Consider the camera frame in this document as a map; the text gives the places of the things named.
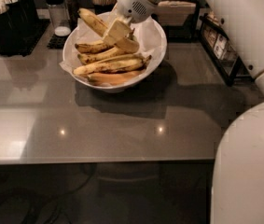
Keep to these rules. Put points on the black rear cutlery cup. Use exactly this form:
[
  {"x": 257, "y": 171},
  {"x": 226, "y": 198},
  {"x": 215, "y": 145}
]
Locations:
[{"x": 21, "y": 16}]

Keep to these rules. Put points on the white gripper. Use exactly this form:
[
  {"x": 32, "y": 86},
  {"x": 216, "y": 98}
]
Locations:
[{"x": 132, "y": 3}]

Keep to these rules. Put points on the spotted yellow banana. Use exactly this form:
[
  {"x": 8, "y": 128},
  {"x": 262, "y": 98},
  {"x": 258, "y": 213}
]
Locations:
[{"x": 99, "y": 26}]

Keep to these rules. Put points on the black wire condiment rack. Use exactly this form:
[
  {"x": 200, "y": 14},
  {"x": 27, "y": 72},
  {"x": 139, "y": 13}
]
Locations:
[{"x": 226, "y": 60}]

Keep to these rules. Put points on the black napkin holder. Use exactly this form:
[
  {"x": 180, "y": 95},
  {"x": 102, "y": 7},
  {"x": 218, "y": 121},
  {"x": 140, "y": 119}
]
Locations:
[{"x": 178, "y": 18}]

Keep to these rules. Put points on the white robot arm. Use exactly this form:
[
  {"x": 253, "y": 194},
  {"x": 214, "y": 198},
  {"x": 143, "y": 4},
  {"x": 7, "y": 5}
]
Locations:
[{"x": 227, "y": 190}]

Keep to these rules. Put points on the dark pepper shaker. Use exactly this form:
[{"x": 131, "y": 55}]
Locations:
[{"x": 72, "y": 8}]

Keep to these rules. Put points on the long front banana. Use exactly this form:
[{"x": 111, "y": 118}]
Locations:
[{"x": 122, "y": 63}]

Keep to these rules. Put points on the middle left banana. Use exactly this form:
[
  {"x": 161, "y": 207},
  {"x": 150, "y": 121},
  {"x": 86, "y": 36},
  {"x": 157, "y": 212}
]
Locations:
[{"x": 86, "y": 57}]

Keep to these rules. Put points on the salt shaker black lid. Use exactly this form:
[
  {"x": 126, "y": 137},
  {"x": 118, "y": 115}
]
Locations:
[{"x": 58, "y": 17}]

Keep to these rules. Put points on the bottom front banana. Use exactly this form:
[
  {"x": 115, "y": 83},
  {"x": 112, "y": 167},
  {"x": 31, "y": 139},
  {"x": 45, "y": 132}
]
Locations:
[{"x": 99, "y": 79}]

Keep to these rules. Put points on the back left banana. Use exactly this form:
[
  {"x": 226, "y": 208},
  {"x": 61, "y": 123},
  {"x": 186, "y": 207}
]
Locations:
[{"x": 92, "y": 47}]

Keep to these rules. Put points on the black rubber mat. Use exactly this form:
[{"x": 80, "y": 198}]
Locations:
[{"x": 29, "y": 42}]

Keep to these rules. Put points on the small black shaker mat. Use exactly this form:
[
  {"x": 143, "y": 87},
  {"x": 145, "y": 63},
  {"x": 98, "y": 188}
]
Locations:
[{"x": 56, "y": 42}]

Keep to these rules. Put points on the white bowl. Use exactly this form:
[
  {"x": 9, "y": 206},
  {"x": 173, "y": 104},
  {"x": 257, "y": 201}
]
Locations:
[{"x": 115, "y": 68}]

